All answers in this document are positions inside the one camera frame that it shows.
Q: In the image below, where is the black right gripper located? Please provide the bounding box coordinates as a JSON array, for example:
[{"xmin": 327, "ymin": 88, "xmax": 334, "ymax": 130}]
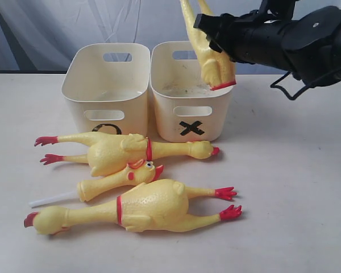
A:
[{"xmin": 193, "ymin": 11, "xmax": 290, "ymax": 65}]

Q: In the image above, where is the headless yellow rubber chicken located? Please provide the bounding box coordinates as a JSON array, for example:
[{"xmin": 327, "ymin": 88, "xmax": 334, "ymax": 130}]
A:
[{"xmin": 180, "ymin": 0, "xmax": 236, "ymax": 90}]

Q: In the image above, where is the severed rubber chicken head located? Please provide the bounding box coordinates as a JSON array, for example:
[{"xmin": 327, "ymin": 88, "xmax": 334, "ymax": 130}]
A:
[{"xmin": 28, "ymin": 159, "xmax": 164, "ymax": 208}]

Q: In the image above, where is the large yellow rubber chicken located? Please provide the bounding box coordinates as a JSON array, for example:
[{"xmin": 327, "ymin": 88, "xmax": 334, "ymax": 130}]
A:
[{"xmin": 23, "ymin": 179, "xmax": 242, "ymax": 235}]

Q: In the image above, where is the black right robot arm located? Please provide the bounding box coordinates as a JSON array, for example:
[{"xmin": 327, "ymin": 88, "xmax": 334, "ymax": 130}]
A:
[{"xmin": 193, "ymin": 5, "xmax": 341, "ymax": 86}]

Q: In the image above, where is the cream bin marked X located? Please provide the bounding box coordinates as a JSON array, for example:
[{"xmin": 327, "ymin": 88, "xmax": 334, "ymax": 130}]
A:
[{"xmin": 150, "ymin": 41, "xmax": 233, "ymax": 142}]

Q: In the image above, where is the cream bin marked O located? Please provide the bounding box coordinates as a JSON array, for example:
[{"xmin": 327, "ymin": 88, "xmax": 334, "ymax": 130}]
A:
[{"xmin": 61, "ymin": 43, "xmax": 150, "ymax": 135}]

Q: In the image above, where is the whole yellow rubber chicken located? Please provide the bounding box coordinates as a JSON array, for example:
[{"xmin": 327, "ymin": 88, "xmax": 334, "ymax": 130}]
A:
[{"xmin": 34, "ymin": 131, "xmax": 220, "ymax": 177}]

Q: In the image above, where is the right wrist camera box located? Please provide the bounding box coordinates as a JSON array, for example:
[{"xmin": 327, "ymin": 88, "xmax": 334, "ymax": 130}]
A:
[{"xmin": 256, "ymin": 0, "xmax": 298, "ymax": 22}]

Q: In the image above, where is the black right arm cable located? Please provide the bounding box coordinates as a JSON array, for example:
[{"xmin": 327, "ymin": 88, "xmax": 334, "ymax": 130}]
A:
[{"xmin": 269, "ymin": 68, "xmax": 341, "ymax": 101}]

